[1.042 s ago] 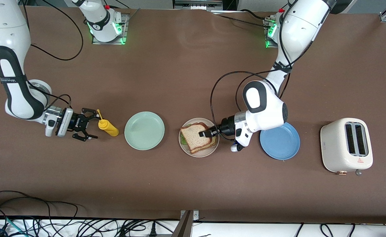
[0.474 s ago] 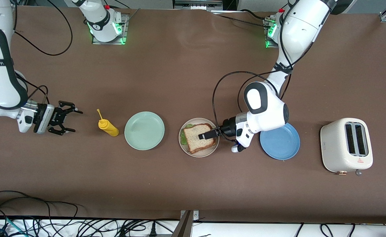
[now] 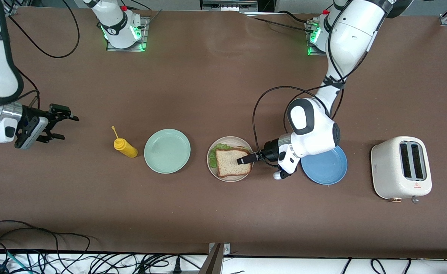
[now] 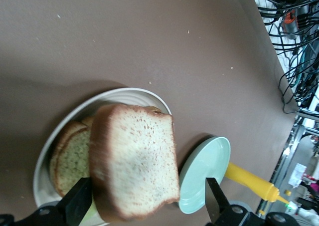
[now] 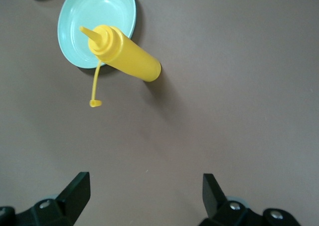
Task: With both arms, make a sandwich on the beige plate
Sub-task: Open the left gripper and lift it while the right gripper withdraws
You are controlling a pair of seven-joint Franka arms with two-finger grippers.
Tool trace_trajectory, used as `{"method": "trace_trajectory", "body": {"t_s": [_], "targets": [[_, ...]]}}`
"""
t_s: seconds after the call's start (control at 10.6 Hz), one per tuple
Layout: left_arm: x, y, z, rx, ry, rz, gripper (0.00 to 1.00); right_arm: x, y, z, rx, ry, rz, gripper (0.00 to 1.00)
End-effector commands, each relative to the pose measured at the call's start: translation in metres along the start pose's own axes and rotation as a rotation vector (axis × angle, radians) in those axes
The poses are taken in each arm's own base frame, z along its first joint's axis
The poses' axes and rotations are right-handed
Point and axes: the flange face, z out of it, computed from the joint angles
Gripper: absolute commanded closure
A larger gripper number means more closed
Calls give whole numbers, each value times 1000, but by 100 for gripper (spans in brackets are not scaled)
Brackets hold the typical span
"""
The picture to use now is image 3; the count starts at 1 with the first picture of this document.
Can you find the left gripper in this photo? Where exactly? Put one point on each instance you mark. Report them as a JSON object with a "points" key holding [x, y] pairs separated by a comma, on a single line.
{"points": [[270, 149]]}

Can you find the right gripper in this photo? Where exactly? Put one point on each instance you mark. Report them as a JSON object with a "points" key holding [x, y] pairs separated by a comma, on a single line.
{"points": [[29, 115]]}

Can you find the dark crust bread slice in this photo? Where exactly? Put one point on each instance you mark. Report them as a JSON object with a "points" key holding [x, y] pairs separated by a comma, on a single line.
{"points": [[231, 163]]}

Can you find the green lettuce leaf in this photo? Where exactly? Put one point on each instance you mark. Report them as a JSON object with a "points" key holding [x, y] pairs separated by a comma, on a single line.
{"points": [[216, 154]]}

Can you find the yellow mustard squeeze bottle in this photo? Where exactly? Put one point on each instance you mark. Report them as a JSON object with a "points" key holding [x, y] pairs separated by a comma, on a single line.
{"points": [[126, 148]]}

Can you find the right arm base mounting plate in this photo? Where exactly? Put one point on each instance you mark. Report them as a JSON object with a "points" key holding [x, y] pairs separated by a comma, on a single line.
{"points": [[124, 49]]}

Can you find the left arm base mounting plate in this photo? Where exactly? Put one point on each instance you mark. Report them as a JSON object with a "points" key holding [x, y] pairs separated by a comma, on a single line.
{"points": [[312, 51]]}

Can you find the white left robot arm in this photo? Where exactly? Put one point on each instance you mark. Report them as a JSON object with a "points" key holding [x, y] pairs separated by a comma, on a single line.
{"points": [[345, 42]]}

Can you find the beige plate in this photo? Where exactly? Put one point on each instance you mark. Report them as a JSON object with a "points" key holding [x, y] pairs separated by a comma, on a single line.
{"points": [[213, 167]]}

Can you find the blue plate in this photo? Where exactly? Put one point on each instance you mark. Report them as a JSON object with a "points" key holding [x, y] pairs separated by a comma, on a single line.
{"points": [[326, 169]]}

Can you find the mint green plate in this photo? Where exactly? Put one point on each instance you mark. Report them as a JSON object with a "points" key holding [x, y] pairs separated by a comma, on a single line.
{"points": [[167, 151]]}

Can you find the black power plug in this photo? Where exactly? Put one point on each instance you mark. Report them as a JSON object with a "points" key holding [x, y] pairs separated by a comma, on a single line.
{"points": [[176, 265]]}

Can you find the white toaster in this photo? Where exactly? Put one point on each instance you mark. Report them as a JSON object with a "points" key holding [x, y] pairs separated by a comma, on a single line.
{"points": [[389, 171]]}

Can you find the small metal bracket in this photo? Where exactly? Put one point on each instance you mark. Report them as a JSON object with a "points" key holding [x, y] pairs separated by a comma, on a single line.
{"points": [[227, 249]]}

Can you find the aluminium profile post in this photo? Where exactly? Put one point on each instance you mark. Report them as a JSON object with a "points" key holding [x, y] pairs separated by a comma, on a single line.
{"points": [[213, 263]]}

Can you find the black metal frame piece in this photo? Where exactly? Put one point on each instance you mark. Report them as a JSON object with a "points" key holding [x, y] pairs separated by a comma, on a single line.
{"points": [[227, 4]]}

